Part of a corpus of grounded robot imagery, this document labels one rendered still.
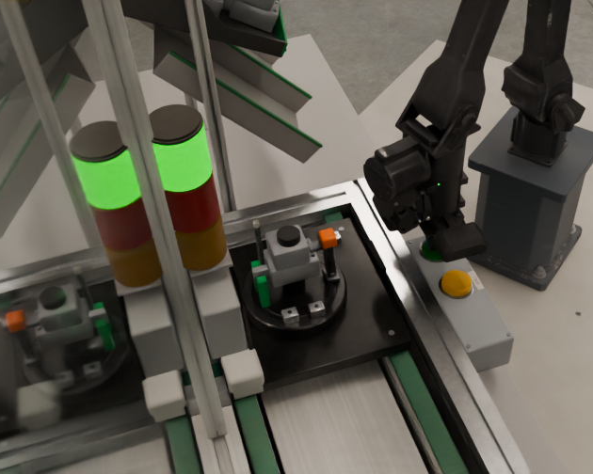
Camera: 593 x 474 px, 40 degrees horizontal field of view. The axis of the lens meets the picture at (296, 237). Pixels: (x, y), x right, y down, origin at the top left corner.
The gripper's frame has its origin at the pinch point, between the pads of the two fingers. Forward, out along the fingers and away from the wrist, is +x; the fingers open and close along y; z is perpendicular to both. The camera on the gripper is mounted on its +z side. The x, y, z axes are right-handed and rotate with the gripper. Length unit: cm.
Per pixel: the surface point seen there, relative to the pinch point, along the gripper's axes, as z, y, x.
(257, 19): 16.1, -27.6, -21.6
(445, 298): 1.8, 8.5, 4.1
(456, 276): -0.7, 6.4, 2.9
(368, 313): 12.7, 8.1, 3.2
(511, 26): -120, -182, 98
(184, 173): 33, 20, -38
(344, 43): -54, -197, 99
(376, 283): 9.9, 3.6, 3.2
